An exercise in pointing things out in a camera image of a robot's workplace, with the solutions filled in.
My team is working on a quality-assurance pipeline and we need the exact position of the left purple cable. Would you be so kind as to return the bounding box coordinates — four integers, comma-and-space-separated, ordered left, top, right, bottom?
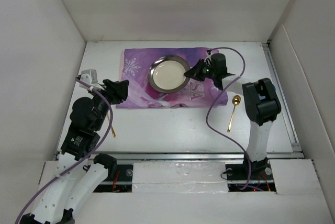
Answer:
14, 76, 114, 224

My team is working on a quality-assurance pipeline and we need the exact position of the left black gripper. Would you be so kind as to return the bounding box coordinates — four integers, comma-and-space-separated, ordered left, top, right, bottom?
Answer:
89, 79, 128, 130

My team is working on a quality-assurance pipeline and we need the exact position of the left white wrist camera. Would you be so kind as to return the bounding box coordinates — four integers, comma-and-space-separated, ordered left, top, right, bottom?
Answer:
77, 69, 105, 92

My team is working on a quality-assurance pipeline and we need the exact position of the round metal plate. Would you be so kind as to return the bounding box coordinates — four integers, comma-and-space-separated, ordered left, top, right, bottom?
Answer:
148, 55, 191, 94

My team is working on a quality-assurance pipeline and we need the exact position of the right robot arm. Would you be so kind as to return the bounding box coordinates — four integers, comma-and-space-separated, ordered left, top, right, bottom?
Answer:
184, 53, 281, 180

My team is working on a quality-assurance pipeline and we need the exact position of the gold spoon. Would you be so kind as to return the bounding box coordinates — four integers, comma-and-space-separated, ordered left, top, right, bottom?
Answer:
227, 95, 241, 133

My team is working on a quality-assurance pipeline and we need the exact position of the purple pink printed cloth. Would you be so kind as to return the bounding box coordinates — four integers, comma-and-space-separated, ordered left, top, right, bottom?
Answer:
117, 47, 221, 109

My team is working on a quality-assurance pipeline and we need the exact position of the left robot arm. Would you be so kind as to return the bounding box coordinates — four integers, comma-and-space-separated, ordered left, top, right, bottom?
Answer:
15, 75, 129, 223

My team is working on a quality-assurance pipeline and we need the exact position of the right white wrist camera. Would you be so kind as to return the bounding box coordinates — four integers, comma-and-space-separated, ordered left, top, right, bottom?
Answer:
205, 49, 212, 65

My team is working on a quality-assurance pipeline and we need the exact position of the gold fork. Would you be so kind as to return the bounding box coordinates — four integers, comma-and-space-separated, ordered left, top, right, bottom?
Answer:
107, 114, 116, 138

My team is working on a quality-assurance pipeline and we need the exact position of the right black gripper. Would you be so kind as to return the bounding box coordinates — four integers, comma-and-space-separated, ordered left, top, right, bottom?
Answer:
183, 58, 216, 81

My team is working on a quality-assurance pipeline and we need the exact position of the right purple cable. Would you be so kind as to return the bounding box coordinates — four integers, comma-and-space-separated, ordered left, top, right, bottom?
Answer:
205, 47, 253, 191

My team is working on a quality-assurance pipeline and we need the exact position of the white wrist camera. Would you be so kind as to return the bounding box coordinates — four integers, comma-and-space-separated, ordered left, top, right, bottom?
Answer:
77, 69, 105, 92
205, 49, 212, 65

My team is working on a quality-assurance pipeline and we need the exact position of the purple cable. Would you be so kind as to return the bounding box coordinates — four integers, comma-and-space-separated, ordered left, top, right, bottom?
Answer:
205, 47, 253, 191
14, 76, 114, 224

